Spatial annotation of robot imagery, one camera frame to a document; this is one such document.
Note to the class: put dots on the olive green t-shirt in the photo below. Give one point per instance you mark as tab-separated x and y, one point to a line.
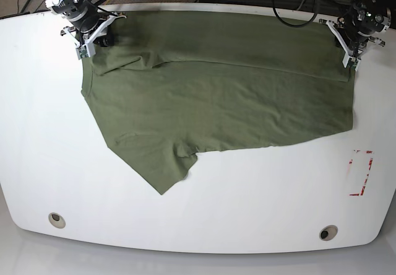
179	83

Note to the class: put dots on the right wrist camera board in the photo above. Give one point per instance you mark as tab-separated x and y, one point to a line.
85	51

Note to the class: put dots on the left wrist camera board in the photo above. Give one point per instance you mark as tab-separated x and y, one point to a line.
352	63

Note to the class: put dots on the right table cable grommet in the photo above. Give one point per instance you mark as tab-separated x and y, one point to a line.
328	233

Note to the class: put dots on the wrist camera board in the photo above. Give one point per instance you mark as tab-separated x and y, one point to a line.
352	63
85	51

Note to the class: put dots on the red tape rectangle marking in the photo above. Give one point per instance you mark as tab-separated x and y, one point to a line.
357	175

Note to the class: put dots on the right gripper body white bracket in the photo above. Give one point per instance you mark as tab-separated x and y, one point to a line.
90	38

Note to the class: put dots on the table cable grommet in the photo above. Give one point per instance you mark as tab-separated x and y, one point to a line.
56	220
328	233

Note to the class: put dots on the left table cable grommet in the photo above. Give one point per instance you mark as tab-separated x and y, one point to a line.
56	220

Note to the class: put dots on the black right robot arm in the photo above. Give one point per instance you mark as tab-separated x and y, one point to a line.
90	24

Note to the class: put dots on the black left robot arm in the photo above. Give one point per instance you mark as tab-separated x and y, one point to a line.
351	7

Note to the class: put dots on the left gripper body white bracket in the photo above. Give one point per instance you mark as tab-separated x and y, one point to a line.
356	35

